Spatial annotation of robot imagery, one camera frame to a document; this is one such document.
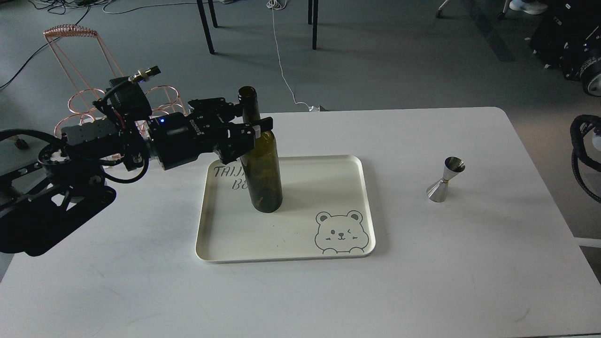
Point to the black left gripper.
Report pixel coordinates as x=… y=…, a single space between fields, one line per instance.
x=176 y=139

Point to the dark green wine bottle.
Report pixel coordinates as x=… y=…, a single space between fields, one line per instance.
x=260 y=165

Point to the steel double jigger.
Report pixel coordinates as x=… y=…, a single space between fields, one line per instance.
x=438 y=192

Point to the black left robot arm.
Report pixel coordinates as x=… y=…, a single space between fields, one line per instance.
x=44 y=201

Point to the black table leg left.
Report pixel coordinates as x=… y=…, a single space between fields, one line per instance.
x=205 y=23

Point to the black table leg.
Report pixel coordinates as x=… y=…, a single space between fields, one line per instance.
x=312 y=20
x=205 y=23

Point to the cream bear serving tray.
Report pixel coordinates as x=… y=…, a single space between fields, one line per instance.
x=325 y=213

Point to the black table leg right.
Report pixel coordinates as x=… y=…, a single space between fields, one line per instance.
x=312 y=20

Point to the white chair base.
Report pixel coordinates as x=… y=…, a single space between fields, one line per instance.
x=473 y=9

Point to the white sneaker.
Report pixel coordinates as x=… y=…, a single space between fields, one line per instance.
x=531 y=7

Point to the black equipment case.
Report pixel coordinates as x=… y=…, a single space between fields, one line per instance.
x=568 y=34

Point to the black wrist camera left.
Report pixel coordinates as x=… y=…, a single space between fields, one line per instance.
x=125 y=101

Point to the rose gold wire bottle rack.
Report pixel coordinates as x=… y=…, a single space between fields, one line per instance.
x=88 y=64

